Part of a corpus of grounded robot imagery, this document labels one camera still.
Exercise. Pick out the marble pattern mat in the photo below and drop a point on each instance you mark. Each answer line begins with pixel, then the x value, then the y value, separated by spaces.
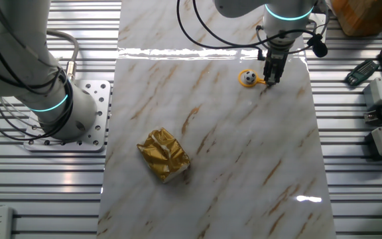
pixel 227 166

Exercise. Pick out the light grey box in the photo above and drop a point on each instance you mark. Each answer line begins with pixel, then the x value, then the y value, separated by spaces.
pixel 376 93

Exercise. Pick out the small soccer ball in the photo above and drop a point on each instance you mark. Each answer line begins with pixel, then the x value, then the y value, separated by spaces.
pixel 250 77

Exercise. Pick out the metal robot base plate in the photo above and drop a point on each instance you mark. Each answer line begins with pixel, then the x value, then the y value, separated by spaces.
pixel 101 99

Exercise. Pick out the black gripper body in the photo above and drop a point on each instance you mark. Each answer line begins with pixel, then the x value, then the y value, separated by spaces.
pixel 275 56

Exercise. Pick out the gold foil packet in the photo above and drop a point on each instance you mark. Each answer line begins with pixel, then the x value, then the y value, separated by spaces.
pixel 164 156

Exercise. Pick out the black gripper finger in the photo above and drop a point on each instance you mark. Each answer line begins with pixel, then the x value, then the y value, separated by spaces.
pixel 267 73
pixel 275 76

